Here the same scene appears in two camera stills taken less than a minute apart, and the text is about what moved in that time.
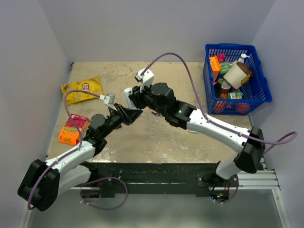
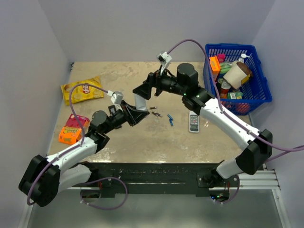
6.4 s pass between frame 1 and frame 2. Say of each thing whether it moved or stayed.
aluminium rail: stayed
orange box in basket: stayed
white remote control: moved
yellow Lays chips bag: stayed
